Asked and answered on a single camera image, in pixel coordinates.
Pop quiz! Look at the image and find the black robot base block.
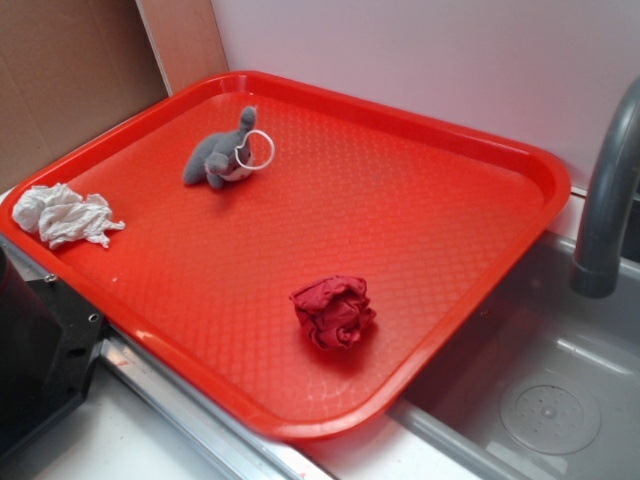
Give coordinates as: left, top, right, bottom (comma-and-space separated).
1, 252, 106, 461

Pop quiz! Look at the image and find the crumpled white paper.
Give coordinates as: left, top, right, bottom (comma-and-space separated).
12, 183, 126, 250

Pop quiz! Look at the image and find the crumpled red cloth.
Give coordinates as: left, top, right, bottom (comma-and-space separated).
289, 275, 377, 350

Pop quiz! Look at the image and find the red plastic tray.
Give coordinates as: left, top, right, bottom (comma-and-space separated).
1, 72, 571, 441

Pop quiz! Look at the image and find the grey plush elephant toy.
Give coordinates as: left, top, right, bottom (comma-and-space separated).
182, 106, 276, 190

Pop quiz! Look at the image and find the grey toy sink basin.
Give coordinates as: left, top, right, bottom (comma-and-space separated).
391, 234, 639, 479

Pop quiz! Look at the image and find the grey plastic faucet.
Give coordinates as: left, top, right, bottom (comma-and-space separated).
570, 80, 639, 298

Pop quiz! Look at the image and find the round sink drain cover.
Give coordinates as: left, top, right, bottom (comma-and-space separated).
499, 372, 601, 455

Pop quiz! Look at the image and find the brown cardboard panel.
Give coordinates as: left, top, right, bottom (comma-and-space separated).
1, 1, 167, 191

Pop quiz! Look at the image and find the aluminium rail strip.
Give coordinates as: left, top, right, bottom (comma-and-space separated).
100, 329, 331, 479

